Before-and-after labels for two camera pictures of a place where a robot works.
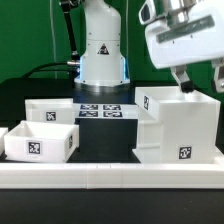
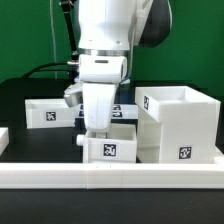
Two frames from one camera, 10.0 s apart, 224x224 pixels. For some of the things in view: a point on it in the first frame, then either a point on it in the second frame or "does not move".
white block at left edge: [2, 139] does not move
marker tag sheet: [106, 111] does not move
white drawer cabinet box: [175, 127] does not move
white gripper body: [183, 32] to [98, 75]
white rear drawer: [50, 110] does not move
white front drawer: [38, 141] to [115, 146]
